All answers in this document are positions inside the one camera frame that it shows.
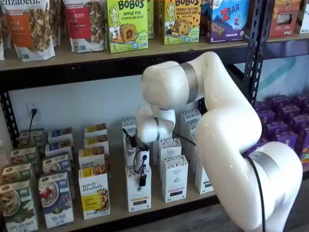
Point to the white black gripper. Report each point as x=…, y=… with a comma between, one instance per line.
x=143, y=153

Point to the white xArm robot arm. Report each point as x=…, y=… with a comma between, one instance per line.
x=229, y=120

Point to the wide wooden shelf board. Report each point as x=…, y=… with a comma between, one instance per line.
x=117, y=169

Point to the white box pink strip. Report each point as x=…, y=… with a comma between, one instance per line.
x=169, y=149
x=175, y=181

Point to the purely elizabeth yellow box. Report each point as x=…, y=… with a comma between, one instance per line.
x=94, y=193
x=90, y=157
x=96, y=141
x=95, y=129

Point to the blue flax cereal box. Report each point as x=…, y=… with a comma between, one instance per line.
x=59, y=134
x=55, y=200
x=58, y=146
x=56, y=164

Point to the green apple cinnamon box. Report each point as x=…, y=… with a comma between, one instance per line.
x=24, y=155
x=38, y=136
x=17, y=172
x=19, y=207

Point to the long wooden shelf board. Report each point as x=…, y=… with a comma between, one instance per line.
x=72, y=58

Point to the green Bobo's apple pie box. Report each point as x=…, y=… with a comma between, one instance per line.
x=128, y=26

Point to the plain green snack box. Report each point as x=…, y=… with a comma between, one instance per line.
x=150, y=19

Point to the Bobo's peanut butter box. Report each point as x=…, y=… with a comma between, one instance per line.
x=183, y=24

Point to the purple blue Zbar box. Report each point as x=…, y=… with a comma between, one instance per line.
x=227, y=24

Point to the short wooden shelf board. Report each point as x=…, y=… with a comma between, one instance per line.
x=285, y=38

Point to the orange brown snack box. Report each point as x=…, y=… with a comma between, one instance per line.
x=282, y=14

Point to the white snack box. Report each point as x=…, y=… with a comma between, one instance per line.
x=304, y=17

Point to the red label granola bag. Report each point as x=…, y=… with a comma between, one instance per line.
x=84, y=24

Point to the clear window granola bag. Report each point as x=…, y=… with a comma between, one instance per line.
x=56, y=24

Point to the orange label granola bag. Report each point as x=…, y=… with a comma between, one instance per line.
x=26, y=29

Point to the white granola bag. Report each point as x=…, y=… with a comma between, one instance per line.
x=1, y=48

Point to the white wall outlet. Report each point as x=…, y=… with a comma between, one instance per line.
x=36, y=120

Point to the black metal rack frame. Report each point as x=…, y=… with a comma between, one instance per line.
x=72, y=76

